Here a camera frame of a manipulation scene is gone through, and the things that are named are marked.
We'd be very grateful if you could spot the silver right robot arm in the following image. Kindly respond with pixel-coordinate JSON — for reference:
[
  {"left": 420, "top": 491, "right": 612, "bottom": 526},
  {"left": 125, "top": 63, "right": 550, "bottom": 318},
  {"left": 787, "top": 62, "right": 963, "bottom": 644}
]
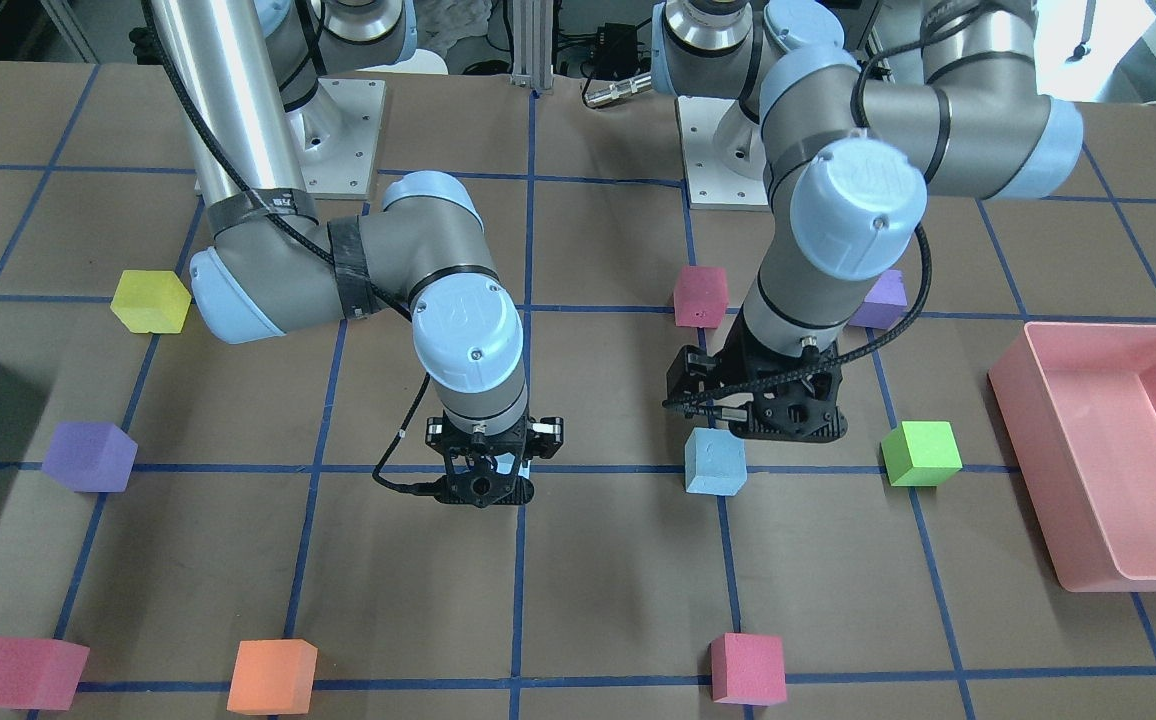
[{"left": 142, "top": 1, "right": 564, "bottom": 509}]

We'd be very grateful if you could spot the pink foam block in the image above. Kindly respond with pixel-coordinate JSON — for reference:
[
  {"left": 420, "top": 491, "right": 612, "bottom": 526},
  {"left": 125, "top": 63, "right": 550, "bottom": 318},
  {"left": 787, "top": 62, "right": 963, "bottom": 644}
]
[
  {"left": 670, "top": 265, "right": 729, "bottom": 331},
  {"left": 0, "top": 637, "right": 90, "bottom": 711},
  {"left": 709, "top": 632, "right": 788, "bottom": 707}
]

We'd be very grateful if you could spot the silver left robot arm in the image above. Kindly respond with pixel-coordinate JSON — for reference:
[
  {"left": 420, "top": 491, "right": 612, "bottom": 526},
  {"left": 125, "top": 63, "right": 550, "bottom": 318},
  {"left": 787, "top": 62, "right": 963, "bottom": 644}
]
[{"left": 651, "top": 1, "right": 1084, "bottom": 443}]

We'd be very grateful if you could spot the pink foam block far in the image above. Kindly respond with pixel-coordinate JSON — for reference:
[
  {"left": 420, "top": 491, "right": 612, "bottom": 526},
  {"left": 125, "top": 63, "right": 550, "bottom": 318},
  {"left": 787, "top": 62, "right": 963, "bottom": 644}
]
[{"left": 670, "top": 265, "right": 729, "bottom": 331}]

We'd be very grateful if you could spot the small purple foam block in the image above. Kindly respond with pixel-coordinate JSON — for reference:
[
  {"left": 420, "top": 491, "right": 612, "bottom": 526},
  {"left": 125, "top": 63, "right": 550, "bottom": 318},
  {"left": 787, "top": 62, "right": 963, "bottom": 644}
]
[{"left": 847, "top": 268, "right": 910, "bottom": 331}]

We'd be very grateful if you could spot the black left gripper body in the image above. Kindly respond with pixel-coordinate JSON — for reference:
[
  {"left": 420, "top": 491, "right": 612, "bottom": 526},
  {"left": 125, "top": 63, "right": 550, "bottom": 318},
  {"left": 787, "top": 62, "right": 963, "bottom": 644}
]
[{"left": 664, "top": 322, "right": 849, "bottom": 441}]

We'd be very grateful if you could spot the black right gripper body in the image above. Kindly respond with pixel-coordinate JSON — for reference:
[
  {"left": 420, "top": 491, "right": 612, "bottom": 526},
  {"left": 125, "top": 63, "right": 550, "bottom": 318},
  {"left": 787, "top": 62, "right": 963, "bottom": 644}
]
[{"left": 424, "top": 416, "right": 565, "bottom": 509}]

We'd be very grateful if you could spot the pink foam block near centre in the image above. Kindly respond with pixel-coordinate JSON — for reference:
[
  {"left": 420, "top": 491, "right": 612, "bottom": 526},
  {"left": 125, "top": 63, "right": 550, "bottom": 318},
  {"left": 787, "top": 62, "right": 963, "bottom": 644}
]
[{"left": 709, "top": 632, "right": 788, "bottom": 707}]

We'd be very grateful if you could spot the yellow foam block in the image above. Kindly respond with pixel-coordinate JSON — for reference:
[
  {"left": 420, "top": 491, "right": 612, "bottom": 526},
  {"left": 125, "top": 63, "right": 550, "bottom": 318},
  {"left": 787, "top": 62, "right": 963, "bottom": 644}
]
[{"left": 110, "top": 270, "right": 191, "bottom": 334}]

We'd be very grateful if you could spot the pink plastic bin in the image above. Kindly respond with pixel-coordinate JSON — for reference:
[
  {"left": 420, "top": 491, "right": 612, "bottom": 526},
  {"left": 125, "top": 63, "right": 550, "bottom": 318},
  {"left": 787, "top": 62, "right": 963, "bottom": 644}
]
[{"left": 990, "top": 322, "right": 1156, "bottom": 592}]

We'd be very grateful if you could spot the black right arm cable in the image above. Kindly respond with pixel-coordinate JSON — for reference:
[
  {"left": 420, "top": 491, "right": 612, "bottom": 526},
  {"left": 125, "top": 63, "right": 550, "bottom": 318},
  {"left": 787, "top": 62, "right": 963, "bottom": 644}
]
[{"left": 372, "top": 374, "right": 451, "bottom": 493}]

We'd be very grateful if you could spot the green foam block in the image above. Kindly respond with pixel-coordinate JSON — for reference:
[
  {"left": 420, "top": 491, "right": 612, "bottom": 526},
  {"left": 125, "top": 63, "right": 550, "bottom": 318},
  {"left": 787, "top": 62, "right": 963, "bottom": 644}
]
[{"left": 881, "top": 420, "right": 963, "bottom": 487}]

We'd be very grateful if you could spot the orange foam block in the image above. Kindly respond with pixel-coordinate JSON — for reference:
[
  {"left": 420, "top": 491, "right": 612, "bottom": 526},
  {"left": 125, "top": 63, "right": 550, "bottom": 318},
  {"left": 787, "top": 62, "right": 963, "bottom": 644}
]
[{"left": 227, "top": 639, "right": 318, "bottom": 717}]

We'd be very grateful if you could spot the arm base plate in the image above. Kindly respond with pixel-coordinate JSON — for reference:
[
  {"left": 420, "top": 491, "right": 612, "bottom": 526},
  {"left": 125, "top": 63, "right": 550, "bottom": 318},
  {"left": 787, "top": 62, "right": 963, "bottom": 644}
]
[
  {"left": 286, "top": 79, "right": 387, "bottom": 201},
  {"left": 677, "top": 96, "right": 766, "bottom": 211}
]

